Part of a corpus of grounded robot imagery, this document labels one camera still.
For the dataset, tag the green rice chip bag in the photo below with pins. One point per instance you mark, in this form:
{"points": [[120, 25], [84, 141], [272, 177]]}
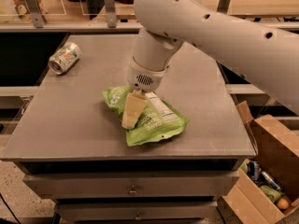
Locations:
{"points": [[158, 121]]}

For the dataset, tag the upper drawer knob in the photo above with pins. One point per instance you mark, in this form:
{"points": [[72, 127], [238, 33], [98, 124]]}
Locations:
{"points": [[132, 191]]}

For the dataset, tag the colourful snack bag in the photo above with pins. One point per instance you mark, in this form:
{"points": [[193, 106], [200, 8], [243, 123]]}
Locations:
{"points": [[17, 11]]}

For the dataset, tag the lower drawer knob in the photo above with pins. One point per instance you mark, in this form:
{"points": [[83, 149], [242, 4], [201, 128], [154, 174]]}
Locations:
{"points": [[137, 216]]}

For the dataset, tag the middle metal bracket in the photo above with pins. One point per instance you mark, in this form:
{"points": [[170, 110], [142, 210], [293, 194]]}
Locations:
{"points": [[111, 13]]}

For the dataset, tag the grey drawer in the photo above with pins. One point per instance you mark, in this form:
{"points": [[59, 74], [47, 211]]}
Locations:
{"points": [[126, 211], [116, 185]]}

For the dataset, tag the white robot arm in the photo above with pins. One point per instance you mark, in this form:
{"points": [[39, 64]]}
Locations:
{"points": [[267, 57]]}

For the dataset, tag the upper grey drawer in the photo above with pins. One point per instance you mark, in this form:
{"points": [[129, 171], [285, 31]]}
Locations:
{"points": [[116, 185]]}

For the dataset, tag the lower grey drawer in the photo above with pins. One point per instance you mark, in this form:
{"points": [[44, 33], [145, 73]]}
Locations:
{"points": [[126, 211]]}

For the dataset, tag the cardboard box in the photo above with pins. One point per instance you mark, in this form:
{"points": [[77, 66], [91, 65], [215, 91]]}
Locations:
{"points": [[278, 154]]}

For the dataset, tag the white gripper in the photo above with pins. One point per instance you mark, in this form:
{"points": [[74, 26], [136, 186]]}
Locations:
{"points": [[144, 77]]}

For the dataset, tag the blue can in box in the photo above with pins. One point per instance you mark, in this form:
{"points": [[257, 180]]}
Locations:
{"points": [[254, 170]]}

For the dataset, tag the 7up soda can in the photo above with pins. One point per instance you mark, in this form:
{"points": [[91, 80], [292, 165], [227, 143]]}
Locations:
{"points": [[64, 58]]}

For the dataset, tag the green bag in box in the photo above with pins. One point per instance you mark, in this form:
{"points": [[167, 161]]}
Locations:
{"points": [[272, 194]]}

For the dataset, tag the drawer knob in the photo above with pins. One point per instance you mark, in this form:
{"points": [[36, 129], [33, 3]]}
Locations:
{"points": [[137, 216], [132, 191]]}

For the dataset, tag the orange fruit in box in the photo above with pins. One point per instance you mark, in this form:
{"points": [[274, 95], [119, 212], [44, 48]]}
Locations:
{"points": [[283, 203]]}

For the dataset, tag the left metal bracket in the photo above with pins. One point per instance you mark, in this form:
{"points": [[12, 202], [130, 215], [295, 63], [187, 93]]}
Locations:
{"points": [[36, 14]]}

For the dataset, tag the silver can in box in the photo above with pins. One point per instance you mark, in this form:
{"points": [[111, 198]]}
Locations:
{"points": [[271, 181]]}

